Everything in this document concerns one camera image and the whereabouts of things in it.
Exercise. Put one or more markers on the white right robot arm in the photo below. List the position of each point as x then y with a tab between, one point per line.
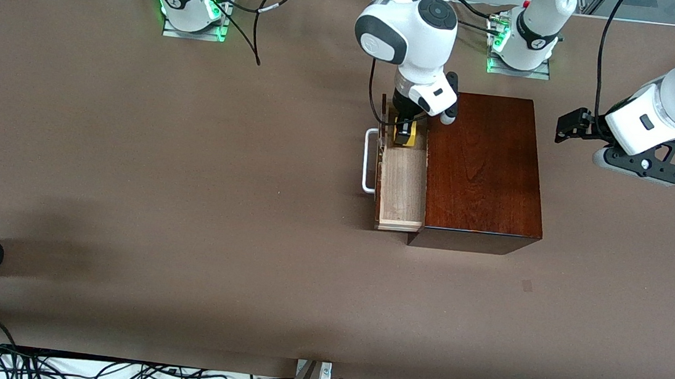
413	42

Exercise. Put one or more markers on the dark brown wooden cabinet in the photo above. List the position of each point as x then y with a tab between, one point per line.
483	160

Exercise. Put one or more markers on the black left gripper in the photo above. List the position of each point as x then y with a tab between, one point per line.
591	128

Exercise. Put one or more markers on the silver corner bracket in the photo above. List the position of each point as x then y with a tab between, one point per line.
326	371

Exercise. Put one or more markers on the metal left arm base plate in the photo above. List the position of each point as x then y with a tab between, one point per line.
519	73

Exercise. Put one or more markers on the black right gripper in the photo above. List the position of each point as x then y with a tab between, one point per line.
404	107

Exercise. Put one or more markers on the brown table cover sheet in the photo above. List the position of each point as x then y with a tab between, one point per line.
243	267

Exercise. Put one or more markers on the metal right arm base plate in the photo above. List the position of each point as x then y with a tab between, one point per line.
194	35

